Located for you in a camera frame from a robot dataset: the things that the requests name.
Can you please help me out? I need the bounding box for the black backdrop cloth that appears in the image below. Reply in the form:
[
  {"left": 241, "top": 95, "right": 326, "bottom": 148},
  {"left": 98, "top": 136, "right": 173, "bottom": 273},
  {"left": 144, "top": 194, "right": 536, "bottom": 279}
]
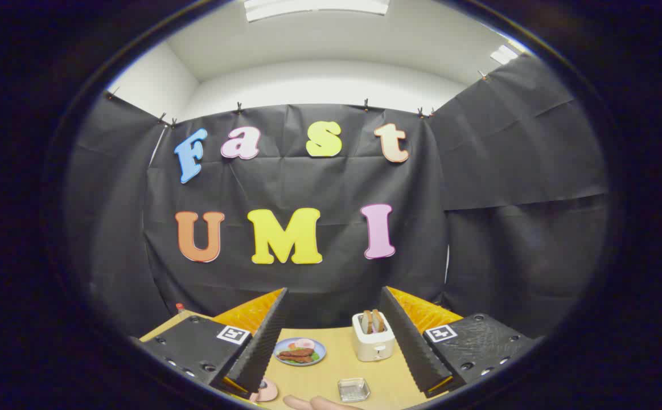
[{"left": 63, "top": 54, "right": 610, "bottom": 342}]

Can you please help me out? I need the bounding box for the small ceiling light panel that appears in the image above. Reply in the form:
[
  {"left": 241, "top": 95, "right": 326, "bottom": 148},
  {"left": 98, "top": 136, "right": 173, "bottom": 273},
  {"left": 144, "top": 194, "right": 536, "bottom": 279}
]
[{"left": 490, "top": 44, "right": 519, "bottom": 65}]

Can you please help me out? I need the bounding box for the pink round plate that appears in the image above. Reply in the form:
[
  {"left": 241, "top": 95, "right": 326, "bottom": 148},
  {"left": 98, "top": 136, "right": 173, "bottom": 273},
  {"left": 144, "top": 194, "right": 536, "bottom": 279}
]
[{"left": 249, "top": 378, "right": 279, "bottom": 403}]

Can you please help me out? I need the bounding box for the white toaster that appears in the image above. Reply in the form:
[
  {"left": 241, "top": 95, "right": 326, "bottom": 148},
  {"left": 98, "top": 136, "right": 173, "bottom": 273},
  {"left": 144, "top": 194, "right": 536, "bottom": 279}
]
[{"left": 352, "top": 311, "right": 396, "bottom": 362}]

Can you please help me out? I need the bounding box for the blue oval plate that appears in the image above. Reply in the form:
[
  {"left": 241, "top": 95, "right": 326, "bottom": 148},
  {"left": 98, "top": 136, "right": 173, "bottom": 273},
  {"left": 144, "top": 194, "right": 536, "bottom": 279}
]
[{"left": 274, "top": 338, "right": 327, "bottom": 366}]

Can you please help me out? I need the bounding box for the metal wire basket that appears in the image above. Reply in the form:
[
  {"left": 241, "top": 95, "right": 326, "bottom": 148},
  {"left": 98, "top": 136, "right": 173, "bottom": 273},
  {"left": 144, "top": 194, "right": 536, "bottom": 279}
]
[{"left": 338, "top": 378, "right": 371, "bottom": 403}]

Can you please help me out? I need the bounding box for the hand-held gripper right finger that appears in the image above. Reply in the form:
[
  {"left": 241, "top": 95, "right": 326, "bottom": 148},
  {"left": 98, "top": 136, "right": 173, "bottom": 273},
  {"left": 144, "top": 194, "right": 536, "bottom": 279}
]
[{"left": 379, "top": 286, "right": 542, "bottom": 398}]

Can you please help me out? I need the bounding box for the long ceiling light panel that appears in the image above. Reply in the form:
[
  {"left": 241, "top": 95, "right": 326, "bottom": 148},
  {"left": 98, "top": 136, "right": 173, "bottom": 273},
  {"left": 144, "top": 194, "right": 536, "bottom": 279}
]
[{"left": 244, "top": 0, "right": 391, "bottom": 22}]

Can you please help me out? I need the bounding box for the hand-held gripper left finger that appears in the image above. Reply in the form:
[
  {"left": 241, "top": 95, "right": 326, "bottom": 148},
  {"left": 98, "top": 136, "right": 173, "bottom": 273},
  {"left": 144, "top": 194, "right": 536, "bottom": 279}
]
[{"left": 131, "top": 288, "right": 289, "bottom": 399}]

